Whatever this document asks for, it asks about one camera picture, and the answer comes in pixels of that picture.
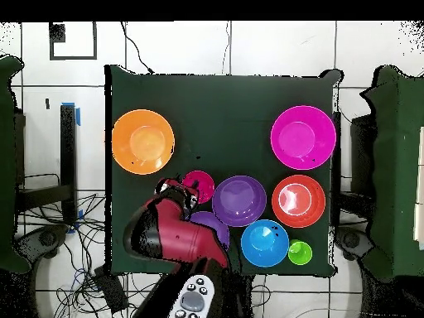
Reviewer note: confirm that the small crimson plastic bowl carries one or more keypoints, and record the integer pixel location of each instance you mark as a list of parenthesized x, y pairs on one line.
[(203, 185)]

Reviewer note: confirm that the blue tape strip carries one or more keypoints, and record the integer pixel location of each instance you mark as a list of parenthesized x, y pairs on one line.
[(78, 116)]

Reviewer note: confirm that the large pink plastic bowl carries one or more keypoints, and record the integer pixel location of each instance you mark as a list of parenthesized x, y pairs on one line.
[(303, 137)]

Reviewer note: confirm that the green plastic cup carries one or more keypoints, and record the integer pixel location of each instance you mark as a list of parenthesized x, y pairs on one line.
[(299, 253)]

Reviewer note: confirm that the black metal stand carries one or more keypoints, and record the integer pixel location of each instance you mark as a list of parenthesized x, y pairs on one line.
[(68, 159)]

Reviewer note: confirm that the green cloth side table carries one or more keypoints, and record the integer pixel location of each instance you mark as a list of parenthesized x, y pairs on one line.
[(8, 165), (394, 182)]

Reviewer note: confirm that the dark green tablecloth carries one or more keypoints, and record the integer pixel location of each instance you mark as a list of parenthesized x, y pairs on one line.
[(215, 109)]

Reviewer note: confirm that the large orange plastic bowl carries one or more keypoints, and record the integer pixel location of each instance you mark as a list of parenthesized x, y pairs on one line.
[(143, 141)]

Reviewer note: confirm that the large red-orange plastic bowl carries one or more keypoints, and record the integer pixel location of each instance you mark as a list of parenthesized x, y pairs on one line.
[(298, 202)]

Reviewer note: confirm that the black chair base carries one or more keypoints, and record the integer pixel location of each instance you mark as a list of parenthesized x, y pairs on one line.
[(46, 238), (351, 240)]

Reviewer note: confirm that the blue plastic bowl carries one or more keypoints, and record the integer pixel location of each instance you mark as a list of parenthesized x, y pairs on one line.
[(265, 243)]

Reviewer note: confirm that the purple plastic bowl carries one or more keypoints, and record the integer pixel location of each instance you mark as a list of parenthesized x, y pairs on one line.
[(215, 225), (238, 200)]

